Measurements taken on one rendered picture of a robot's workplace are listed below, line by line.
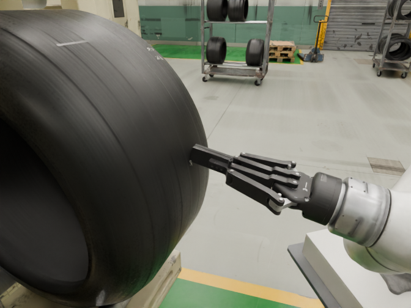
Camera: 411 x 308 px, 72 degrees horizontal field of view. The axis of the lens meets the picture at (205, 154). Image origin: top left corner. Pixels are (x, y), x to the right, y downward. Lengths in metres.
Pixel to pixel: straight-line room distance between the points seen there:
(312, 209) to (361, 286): 0.61
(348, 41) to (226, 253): 10.41
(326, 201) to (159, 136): 0.26
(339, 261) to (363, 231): 0.63
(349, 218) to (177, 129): 0.28
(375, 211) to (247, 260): 1.60
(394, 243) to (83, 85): 0.45
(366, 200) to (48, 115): 0.42
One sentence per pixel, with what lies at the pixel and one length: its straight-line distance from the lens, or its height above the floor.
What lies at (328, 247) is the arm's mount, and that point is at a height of 0.75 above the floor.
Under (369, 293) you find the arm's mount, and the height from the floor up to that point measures 0.74.
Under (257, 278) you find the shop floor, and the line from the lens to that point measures 1.91.
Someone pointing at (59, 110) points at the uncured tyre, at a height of 1.36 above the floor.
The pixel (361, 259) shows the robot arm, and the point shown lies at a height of 1.08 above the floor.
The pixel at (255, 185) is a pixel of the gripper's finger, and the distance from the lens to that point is 0.43.
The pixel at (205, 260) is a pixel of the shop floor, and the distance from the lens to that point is 1.97.
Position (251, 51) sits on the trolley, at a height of 0.67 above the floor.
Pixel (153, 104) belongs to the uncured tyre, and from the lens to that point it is 0.45.
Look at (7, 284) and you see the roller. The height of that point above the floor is 0.90.
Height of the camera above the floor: 1.48
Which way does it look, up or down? 28 degrees down
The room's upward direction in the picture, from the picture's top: straight up
